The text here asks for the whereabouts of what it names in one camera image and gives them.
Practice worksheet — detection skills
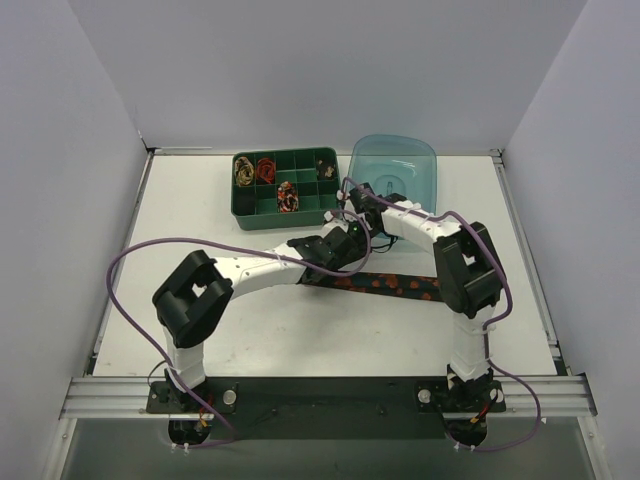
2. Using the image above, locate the dark floral orange tie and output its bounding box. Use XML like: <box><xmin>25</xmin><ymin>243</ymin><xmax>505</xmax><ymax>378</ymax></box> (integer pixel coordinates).
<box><xmin>301</xmin><ymin>272</ymin><xmax>443</xmax><ymax>302</ymax></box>

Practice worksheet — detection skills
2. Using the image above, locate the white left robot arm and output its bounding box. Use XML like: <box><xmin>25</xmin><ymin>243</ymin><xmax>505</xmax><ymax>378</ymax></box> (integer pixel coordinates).
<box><xmin>152</xmin><ymin>223</ymin><xmax>370</xmax><ymax>394</ymax></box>

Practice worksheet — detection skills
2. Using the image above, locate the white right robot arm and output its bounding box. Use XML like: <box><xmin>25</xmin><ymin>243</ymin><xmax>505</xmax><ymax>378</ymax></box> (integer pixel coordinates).
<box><xmin>348</xmin><ymin>184</ymin><xmax>506</xmax><ymax>384</ymax></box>

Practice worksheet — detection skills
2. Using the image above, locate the dark rolled tie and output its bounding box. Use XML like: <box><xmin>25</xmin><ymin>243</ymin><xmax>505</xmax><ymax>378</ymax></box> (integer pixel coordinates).
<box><xmin>315</xmin><ymin>158</ymin><xmax>336</xmax><ymax>181</ymax></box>

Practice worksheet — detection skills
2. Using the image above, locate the teal transparent plastic tub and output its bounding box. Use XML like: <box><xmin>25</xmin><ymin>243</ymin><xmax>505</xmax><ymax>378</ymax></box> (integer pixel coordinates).
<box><xmin>348</xmin><ymin>134</ymin><xmax>437</xmax><ymax>213</ymax></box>

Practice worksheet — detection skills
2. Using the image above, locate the red white rolled tie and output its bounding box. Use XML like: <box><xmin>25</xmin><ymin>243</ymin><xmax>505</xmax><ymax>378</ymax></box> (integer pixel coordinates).
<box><xmin>277</xmin><ymin>181</ymin><xmax>299</xmax><ymax>213</ymax></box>

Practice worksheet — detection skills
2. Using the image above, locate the green compartment organizer box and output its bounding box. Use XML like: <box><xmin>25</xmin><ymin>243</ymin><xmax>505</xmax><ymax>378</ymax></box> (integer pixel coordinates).
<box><xmin>231</xmin><ymin>147</ymin><xmax>340</xmax><ymax>231</ymax></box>

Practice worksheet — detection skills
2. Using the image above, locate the beige rolled tie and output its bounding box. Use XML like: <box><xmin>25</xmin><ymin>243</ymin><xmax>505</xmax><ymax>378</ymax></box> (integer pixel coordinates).
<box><xmin>234</xmin><ymin>156</ymin><xmax>255</xmax><ymax>187</ymax></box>

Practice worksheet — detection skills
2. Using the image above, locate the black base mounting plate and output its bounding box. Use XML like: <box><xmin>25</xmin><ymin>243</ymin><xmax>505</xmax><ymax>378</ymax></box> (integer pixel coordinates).
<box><xmin>145</xmin><ymin>377</ymin><xmax>506</xmax><ymax>445</ymax></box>

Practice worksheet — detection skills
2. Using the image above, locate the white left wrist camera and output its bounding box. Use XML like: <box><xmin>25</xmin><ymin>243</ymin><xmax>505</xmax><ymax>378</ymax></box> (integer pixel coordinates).
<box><xmin>320</xmin><ymin>211</ymin><xmax>349</xmax><ymax>237</ymax></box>

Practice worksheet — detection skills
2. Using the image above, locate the aluminium front rail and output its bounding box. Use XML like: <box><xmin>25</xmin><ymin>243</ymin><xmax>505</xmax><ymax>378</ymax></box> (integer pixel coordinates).
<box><xmin>61</xmin><ymin>376</ymin><xmax>597</xmax><ymax>419</ymax></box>

